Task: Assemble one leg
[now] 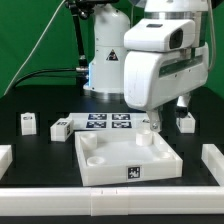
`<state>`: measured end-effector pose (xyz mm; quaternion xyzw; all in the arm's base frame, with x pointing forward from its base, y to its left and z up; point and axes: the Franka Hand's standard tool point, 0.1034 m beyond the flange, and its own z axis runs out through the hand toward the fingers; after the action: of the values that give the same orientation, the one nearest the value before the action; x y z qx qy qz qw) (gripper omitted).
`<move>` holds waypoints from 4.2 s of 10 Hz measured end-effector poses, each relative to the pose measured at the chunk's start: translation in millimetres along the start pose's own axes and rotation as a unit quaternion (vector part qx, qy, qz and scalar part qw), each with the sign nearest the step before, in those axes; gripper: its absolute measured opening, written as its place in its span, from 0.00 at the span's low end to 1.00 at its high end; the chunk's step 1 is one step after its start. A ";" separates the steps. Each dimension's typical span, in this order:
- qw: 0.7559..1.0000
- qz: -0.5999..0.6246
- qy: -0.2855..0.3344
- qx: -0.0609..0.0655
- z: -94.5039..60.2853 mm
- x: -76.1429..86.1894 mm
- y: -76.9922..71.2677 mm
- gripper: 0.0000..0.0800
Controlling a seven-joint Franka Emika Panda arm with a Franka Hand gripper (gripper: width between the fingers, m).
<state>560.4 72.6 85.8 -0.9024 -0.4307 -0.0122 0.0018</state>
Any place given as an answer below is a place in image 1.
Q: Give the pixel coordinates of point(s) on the white marker base plate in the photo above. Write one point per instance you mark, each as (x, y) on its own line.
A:
(87, 121)

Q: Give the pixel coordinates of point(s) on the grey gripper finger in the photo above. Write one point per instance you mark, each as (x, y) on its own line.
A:
(154, 119)
(182, 105)

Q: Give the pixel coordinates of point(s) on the white left fence rail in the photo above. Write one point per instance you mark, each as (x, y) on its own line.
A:
(5, 158)

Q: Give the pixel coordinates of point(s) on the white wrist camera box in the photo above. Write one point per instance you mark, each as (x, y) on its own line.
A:
(160, 35)

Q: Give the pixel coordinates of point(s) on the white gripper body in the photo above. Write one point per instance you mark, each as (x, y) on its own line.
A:
(152, 79)

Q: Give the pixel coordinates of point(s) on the white right fence rail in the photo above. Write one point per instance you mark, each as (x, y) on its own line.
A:
(214, 160)

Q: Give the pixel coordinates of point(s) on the white front fence rail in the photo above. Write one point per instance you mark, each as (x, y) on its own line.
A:
(111, 201)

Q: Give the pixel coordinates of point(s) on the white fence rail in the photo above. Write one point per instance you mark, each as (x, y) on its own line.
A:
(214, 160)
(5, 158)
(111, 201)

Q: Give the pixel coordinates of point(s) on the white square table top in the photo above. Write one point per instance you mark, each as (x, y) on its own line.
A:
(121, 156)

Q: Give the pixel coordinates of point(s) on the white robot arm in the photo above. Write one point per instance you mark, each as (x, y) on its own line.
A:
(106, 70)

